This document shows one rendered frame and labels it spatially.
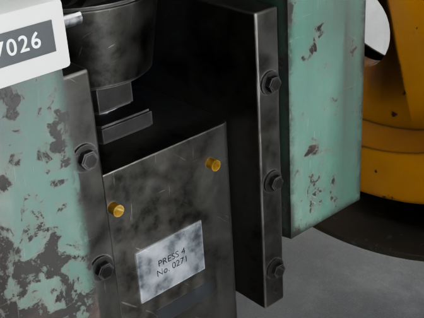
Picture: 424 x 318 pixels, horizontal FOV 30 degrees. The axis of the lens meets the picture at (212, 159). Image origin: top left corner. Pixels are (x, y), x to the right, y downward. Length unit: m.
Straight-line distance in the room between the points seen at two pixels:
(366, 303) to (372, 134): 1.46
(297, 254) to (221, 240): 1.86
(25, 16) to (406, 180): 0.57
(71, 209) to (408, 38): 0.48
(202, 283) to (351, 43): 0.25
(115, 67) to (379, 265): 1.98
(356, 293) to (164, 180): 1.80
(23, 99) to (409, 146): 0.52
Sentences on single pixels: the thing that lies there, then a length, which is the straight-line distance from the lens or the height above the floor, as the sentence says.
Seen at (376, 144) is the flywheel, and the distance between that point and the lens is 0.93.
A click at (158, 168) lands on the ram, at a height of 1.16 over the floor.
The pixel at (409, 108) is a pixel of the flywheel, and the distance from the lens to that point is 0.92.
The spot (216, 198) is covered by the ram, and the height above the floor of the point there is 1.10.
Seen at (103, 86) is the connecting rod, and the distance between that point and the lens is 0.62.
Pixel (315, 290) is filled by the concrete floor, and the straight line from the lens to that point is 2.42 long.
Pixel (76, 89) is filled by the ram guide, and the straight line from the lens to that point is 0.52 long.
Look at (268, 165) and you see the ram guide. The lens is 0.67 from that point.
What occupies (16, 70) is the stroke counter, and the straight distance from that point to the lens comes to 0.44.
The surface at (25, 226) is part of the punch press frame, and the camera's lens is 0.52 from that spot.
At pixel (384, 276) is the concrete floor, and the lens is 2.49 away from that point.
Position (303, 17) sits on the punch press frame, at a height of 1.26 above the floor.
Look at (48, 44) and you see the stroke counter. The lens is 0.44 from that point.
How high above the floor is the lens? 1.45
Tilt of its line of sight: 27 degrees down
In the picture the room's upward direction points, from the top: 4 degrees counter-clockwise
